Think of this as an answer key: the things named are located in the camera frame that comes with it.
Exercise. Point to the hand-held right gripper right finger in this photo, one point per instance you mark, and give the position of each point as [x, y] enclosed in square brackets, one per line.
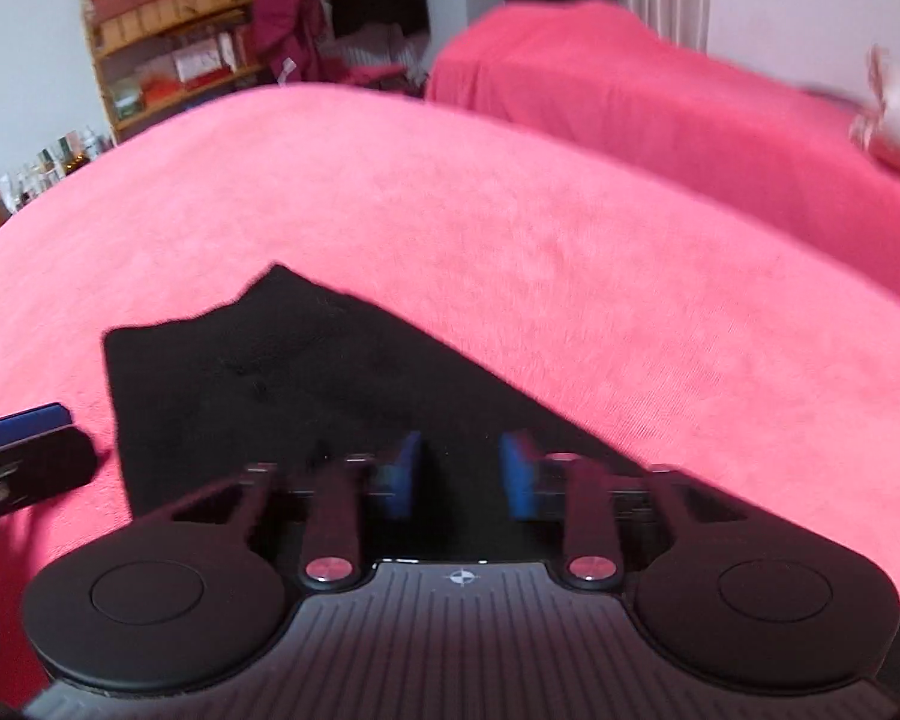
[517, 476]

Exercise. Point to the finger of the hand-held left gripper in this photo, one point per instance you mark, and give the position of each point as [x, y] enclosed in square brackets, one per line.
[22, 427]

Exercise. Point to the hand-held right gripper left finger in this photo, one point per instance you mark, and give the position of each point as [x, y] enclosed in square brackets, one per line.
[403, 474]

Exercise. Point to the black pants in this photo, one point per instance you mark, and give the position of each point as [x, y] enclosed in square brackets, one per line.
[322, 375]

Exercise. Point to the pink blanket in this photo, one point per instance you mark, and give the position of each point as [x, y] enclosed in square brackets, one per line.
[450, 225]

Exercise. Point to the row of small bottles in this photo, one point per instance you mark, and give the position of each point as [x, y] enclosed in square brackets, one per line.
[41, 165]

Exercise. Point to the wooden shelf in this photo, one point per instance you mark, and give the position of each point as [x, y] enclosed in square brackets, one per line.
[169, 52]

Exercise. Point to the hanging dark red clothes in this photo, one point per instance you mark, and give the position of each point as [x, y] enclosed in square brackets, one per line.
[289, 19]

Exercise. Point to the white pillow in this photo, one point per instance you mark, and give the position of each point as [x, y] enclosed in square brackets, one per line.
[896, 116]

